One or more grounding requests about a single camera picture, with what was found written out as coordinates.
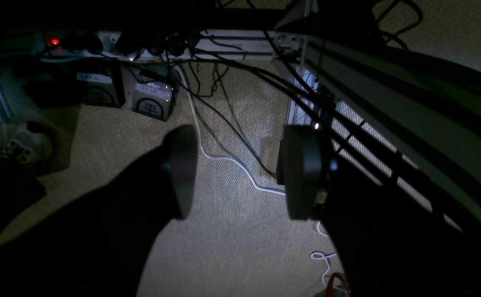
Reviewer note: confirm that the white power strip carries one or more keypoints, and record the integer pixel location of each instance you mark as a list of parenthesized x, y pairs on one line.
[(128, 46)]

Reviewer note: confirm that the dark labelled power adapter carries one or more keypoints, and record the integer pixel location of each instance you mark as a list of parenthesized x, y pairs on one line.
[(101, 85)]

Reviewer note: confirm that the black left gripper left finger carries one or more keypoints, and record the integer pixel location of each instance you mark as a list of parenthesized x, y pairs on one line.
[(181, 158)]

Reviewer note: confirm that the white sneaker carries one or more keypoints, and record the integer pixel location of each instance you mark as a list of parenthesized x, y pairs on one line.
[(29, 146)]

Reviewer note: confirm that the light labelled power adapter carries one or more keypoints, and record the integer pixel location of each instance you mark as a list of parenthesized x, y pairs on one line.
[(153, 99)]

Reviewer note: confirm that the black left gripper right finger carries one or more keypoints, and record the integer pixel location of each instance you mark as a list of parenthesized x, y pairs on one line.
[(306, 164)]

